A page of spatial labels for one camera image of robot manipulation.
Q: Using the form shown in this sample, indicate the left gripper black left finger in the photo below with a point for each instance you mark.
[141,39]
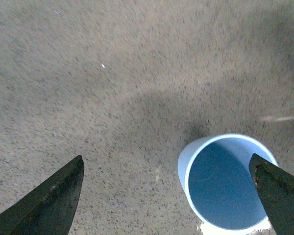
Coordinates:
[50,208]

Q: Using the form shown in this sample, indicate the blue cup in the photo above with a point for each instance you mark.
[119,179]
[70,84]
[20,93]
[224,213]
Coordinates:
[214,174]

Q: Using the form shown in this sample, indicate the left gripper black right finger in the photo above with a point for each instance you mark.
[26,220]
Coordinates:
[275,188]

